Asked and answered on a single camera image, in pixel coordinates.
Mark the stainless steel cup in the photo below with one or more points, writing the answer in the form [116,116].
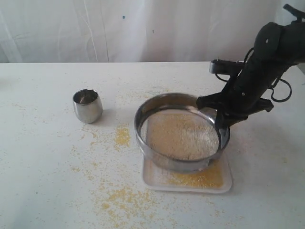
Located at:
[87,105]

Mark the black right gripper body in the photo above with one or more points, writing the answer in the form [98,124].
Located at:
[243,92]

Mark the yellow grain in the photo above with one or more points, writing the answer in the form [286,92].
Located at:
[187,137]

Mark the white square plastic tray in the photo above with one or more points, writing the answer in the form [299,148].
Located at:
[152,177]

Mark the white backdrop curtain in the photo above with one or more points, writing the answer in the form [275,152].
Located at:
[133,30]

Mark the round stainless steel sieve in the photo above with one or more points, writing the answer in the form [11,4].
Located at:
[176,103]

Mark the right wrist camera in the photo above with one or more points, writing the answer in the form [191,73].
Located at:
[218,66]

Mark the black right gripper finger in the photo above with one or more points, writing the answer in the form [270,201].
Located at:
[213,101]
[226,119]

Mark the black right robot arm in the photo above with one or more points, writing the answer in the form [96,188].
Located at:
[276,49]

